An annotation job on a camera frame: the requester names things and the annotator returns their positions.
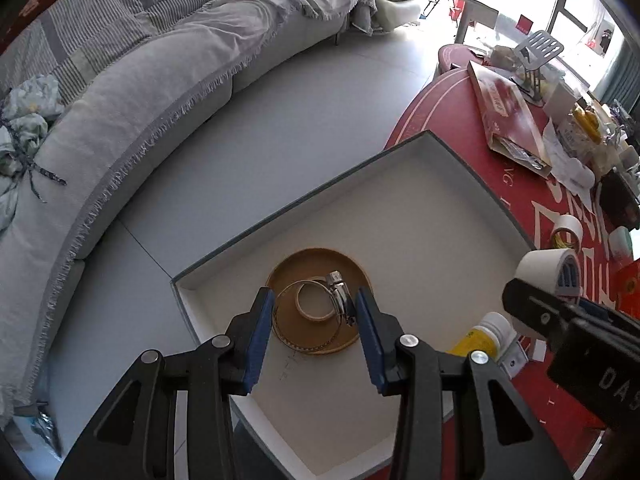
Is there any grey metal stand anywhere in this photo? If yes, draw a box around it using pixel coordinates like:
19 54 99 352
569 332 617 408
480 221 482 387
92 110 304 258
513 30 564 105

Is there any grey covered sofa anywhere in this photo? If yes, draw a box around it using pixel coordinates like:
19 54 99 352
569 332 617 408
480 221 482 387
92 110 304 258
1 0 376 420

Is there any round red printed rug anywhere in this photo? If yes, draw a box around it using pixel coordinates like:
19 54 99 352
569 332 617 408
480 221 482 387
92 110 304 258
387 54 639 479

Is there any white side table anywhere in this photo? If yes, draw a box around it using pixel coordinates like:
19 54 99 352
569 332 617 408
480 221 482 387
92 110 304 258
454 0 499 44

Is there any large metal hose clamp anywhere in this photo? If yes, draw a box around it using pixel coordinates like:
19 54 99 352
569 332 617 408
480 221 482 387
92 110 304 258
272 271 358 356

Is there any yellow label pill bottle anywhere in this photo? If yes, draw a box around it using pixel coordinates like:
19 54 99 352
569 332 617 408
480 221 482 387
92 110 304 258
449 311 516 361

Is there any long red flat box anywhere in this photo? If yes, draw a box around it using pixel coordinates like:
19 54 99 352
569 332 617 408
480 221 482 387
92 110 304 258
468 62 551 178

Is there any shallow white tray box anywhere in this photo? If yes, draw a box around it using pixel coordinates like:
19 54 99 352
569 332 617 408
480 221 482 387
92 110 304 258
175 132 533 479

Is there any beige tape roll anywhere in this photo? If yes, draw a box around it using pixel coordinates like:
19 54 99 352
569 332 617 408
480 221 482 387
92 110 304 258
294 276 335 323

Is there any cream leather armchair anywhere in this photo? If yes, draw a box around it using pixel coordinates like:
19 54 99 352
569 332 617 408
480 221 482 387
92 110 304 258
373 0 423 32

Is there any white masking tape roll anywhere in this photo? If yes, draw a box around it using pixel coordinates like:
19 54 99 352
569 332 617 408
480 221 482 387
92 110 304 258
514 248 582 304

